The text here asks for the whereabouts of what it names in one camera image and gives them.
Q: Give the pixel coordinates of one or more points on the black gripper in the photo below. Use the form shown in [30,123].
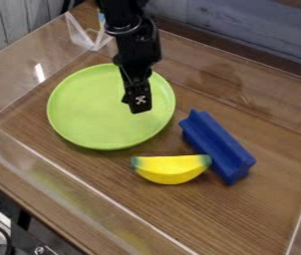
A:
[138,53]

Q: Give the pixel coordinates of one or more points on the yellow toy banana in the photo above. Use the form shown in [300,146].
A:
[170,169]

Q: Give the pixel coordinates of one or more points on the blue star-shaped block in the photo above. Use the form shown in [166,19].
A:
[209,138]

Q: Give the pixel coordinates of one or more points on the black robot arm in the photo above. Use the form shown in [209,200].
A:
[124,9]

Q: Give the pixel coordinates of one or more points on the green round plate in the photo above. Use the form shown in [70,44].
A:
[89,116]

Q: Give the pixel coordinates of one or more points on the clear acrylic corner bracket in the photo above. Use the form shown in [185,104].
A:
[89,38]

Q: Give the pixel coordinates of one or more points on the clear acrylic front wall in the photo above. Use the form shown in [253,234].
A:
[92,220]

